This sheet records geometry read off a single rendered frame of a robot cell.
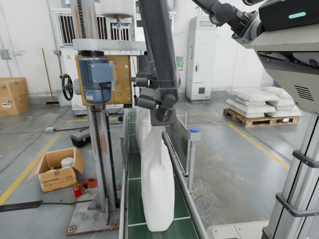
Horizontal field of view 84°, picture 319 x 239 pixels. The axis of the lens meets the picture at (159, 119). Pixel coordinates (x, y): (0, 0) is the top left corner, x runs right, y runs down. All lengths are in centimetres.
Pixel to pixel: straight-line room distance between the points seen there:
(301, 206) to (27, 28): 579
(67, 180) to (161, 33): 195
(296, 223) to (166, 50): 96
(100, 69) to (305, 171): 101
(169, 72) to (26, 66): 548
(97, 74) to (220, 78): 521
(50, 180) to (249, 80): 584
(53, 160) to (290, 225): 231
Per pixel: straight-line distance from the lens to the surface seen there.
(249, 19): 97
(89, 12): 128
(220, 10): 91
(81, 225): 182
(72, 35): 416
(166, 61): 48
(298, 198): 104
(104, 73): 95
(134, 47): 112
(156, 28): 44
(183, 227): 124
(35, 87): 588
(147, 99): 59
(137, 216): 129
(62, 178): 218
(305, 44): 66
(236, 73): 614
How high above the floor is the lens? 136
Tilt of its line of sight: 21 degrees down
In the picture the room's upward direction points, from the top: straight up
